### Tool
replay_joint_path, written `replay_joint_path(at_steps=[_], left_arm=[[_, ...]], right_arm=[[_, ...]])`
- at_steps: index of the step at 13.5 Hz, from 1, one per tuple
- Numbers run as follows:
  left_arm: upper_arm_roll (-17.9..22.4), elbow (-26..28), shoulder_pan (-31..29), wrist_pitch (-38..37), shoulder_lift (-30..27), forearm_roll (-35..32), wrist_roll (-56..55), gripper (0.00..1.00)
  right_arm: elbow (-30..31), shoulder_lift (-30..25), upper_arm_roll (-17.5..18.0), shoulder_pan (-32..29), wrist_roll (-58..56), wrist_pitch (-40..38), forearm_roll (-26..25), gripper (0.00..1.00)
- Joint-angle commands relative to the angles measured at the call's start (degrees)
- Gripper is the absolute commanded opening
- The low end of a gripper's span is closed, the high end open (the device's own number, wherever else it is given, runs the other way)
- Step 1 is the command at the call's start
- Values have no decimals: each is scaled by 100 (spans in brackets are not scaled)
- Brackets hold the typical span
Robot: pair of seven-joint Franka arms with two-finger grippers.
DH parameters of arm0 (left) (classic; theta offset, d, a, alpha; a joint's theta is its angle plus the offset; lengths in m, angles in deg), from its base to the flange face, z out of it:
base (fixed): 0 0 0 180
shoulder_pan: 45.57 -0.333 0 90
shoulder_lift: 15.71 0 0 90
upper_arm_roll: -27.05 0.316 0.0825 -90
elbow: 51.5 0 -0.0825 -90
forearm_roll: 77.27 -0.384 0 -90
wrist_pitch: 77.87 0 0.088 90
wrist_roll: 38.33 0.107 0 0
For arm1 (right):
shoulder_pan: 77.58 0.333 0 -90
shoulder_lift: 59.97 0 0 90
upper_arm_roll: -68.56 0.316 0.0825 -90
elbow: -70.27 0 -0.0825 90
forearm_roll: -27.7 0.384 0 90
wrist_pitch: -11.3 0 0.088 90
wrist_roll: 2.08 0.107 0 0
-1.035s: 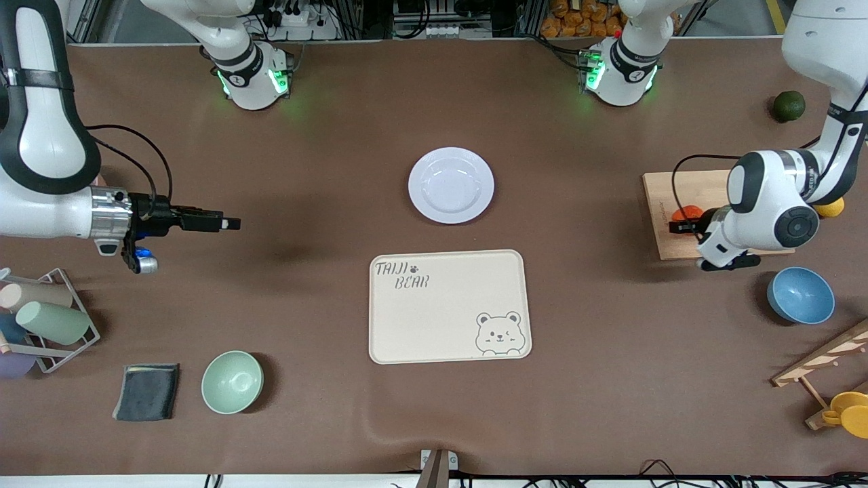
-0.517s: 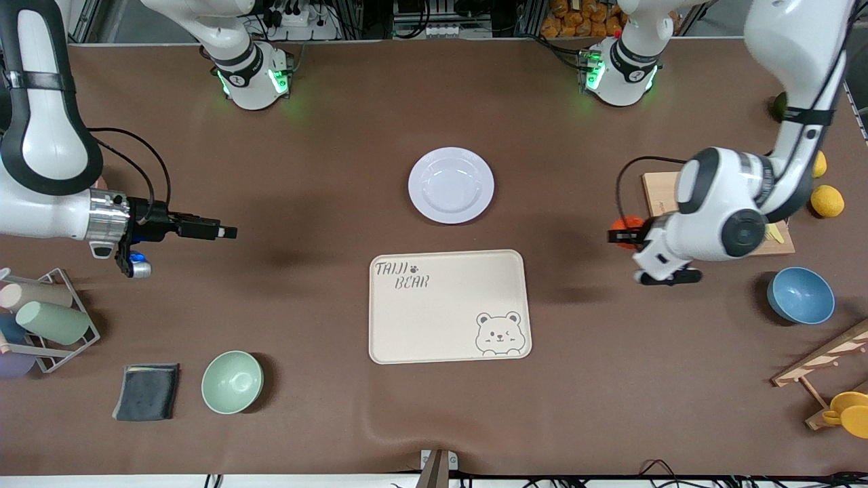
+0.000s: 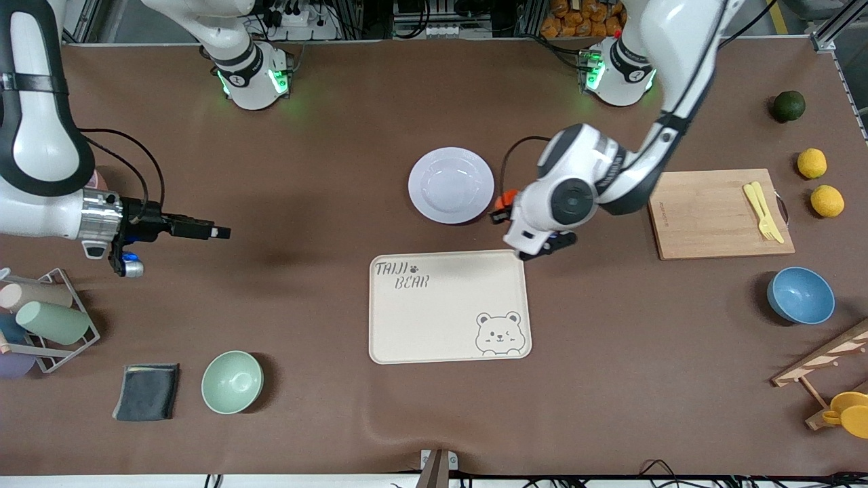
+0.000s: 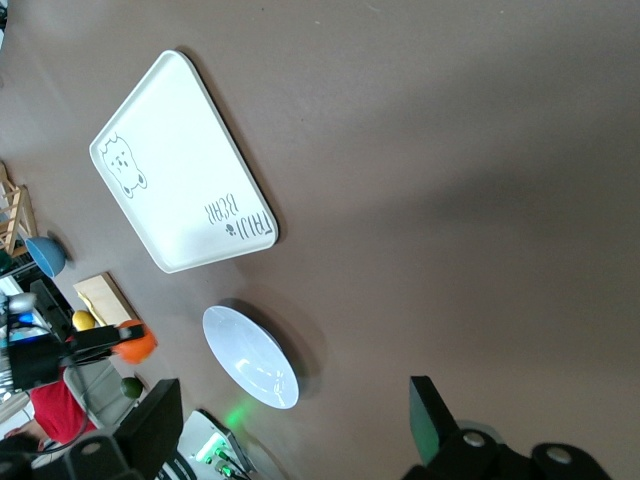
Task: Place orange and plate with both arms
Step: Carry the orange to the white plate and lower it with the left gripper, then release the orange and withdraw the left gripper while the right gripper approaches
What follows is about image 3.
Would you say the white round plate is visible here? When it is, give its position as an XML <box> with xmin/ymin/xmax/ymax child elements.
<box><xmin>408</xmin><ymin>147</ymin><xmax>495</xmax><ymax>225</ymax></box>

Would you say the cream tray with bear print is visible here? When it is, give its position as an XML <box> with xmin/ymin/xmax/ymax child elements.
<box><xmin>368</xmin><ymin>249</ymin><xmax>532</xmax><ymax>365</ymax></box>

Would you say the beige cup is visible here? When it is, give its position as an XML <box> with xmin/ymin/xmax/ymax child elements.
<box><xmin>0</xmin><ymin>282</ymin><xmax>73</xmax><ymax>312</ymax></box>

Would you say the mint green cup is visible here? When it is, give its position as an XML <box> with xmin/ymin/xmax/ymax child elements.
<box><xmin>16</xmin><ymin>301</ymin><xmax>92</xmax><ymax>346</ymax></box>

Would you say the light green bowl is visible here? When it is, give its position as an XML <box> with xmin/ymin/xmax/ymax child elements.
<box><xmin>201</xmin><ymin>350</ymin><xmax>264</xmax><ymax>415</ymax></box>

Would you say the dark grey folded cloth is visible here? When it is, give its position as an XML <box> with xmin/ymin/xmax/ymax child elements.
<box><xmin>112</xmin><ymin>363</ymin><xmax>181</xmax><ymax>422</ymax></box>

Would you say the blue cup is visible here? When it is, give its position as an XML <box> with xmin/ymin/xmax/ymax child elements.
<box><xmin>0</xmin><ymin>313</ymin><xmax>28</xmax><ymax>344</ymax></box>

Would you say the wooden cutting board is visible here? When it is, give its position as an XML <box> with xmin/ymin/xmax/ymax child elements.
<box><xmin>648</xmin><ymin>169</ymin><xmax>795</xmax><ymax>261</ymax></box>

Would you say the purple cup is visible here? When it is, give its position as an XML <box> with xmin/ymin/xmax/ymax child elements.
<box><xmin>0</xmin><ymin>352</ymin><xmax>36</xmax><ymax>379</ymax></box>

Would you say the bag of orange fruits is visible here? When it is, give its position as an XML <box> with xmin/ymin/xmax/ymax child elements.
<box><xmin>540</xmin><ymin>0</ymin><xmax>628</xmax><ymax>39</ymax></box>

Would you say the white power strip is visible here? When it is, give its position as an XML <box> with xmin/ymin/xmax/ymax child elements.
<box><xmin>261</xmin><ymin>0</ymin><xmax>340</xmax><ymax>41</ymax></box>

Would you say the yellow plastic fork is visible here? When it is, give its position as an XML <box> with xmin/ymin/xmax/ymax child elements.
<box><xmin>744</xmin><ymin>183</ymin><xmax>778</xmax><ymax>242</ymax></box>

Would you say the blue bowl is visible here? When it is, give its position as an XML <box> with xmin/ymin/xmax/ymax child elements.
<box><xmin>767</xmin><ymin>266</ymin><xmax>836</xmax><ymax>325</ymax></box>

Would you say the yellow lemon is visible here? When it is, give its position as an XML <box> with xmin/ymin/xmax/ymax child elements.
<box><xmin>810</xmin><ymin>184</ymin><xmax>846</xmax><ymax>218</ymax></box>
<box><xmin>797</xmin><ymin>148</ymin><xmax>828</xmax><ymax>180</ymax></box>

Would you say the dark green lime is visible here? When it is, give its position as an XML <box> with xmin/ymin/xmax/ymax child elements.
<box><xmin>774</xmin><ymin>90</ymin><xmax>806</xmax><ymax>123</ymax></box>

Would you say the wooden stand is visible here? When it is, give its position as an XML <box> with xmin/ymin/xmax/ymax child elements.
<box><xmin>772</xmin><ymin>319</ymin><xmax>868</xmax><ymax>431</ymax></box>

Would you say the yellow mug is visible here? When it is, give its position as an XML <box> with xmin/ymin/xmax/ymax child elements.
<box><xmin>822</xmin><ymin>391</ymin><xmax>868</xmax><ymax>439</ymax></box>

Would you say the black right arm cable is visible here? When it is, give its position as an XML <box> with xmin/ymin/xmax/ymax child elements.
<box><xmin>75</xmin><ymin>127</ymin><xmax>167</xmax><ymax>221</ymax></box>

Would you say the grey wire cup rack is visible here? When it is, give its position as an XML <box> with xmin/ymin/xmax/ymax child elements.
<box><xmin>0</xmin><ymin>268</ymin><xmax>101</xmax><ymax>374</ymax></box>

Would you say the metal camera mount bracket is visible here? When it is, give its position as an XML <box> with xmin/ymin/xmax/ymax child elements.
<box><xmin>415</xmin><ymin>449</ymin><xmax>458</xmax><ymax>488</ymax></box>

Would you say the aluminium frame profile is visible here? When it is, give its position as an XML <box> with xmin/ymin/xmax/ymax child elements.
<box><xmin>810</xmin><ymin>0</ymin><xmax>868</xmax><ymax>54</ymax></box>

